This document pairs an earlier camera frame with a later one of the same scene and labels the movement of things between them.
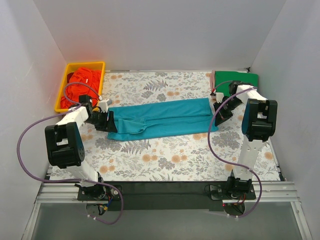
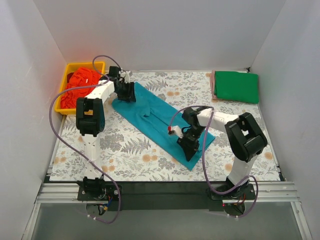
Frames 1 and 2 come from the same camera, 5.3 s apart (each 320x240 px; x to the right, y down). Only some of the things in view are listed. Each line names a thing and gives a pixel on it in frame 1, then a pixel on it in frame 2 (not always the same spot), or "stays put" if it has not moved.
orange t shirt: x=88 y=76 stays put
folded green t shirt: x=223 y=79 stays put
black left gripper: x=106 y=121 -> x=126 y=90
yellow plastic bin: x=96 y=65 stays put
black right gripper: x=223 y=110 -> x=188 y=141
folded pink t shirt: x=212 y=78 stays put
